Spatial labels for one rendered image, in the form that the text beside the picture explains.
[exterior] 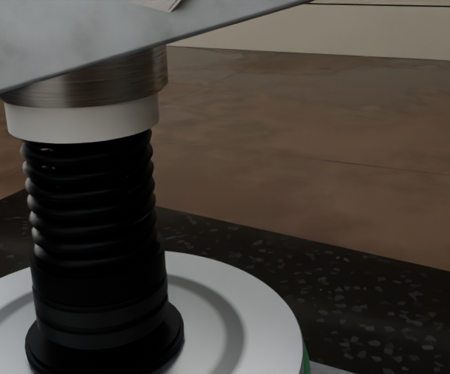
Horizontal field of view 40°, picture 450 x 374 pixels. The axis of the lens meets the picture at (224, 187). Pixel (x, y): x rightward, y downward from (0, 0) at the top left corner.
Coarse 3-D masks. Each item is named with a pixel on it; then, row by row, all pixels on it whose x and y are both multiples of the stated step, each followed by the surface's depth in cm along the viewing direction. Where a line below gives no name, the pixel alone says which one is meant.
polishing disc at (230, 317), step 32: (192, 256) 43; (0, 288) 39; (192, 288) 39; (224, 288) 39; (256, 288) 39; (0, 320) 36; (32, 320) 36; (192, 320) 35; (224, 320) 35; (256, 320) 35; (288, 320) 35; (0, 352) 33; (192, 352) 33; (224, 352) 32; (256, 352) 32; (288, 352) 32
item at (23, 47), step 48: (0, 0) 22; (48, 0) 22; (96, 0) 21; (144, 0) 20; (192, 0) 21; (240, 0) 21; (288, 0) 20; (0, 48) 22; (48, 48) 22; (96, 48) 22; (144, 48) 22
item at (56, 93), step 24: (72, 72) 25; (96, 72) 25; (120, 72) 26; (144, 72) 26; (0, 96) 26; (24, 96) 25; (48, 96) 25; (72, 96) 25; (96, 96) 25; (120, 96) 26; (144, 96) 27
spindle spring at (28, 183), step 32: (32, 160) 28; (64, 160) 27; (96, 160) 27; (128, 160) 28; (32, 192) 29; (64, 192) 28; (96, 192) 28; (128, 192) 33; (32, 224) 30; (64, 224) 29; (96, 224) 28; (128, 224) 29; (64, 256) 29; (96, 256) 29; (128, 256) 29
